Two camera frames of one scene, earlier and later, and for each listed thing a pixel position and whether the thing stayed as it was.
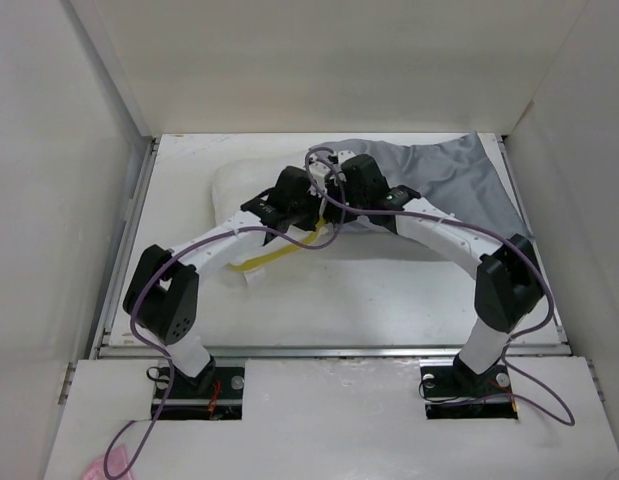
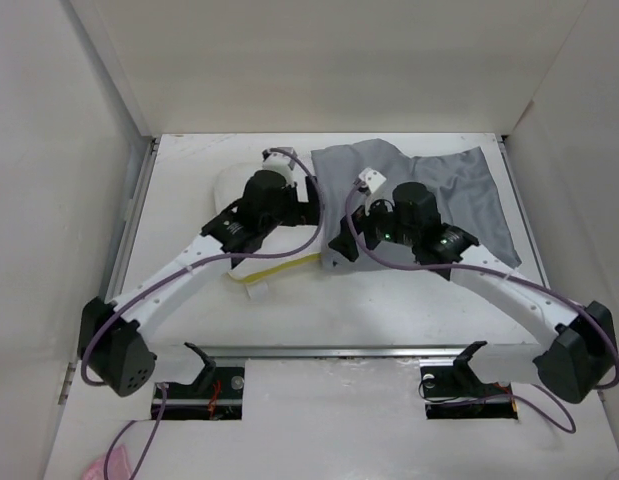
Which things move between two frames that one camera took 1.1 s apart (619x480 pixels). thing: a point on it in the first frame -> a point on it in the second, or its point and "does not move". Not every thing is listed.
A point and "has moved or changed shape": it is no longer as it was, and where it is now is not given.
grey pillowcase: x=454 y=174 has moved or changed shape
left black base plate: x=222 y=400 does not move
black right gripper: x=331 y=214 -> x=363 y=223
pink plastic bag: x=116 y=463 does not move
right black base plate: x=457 y=392 does not move
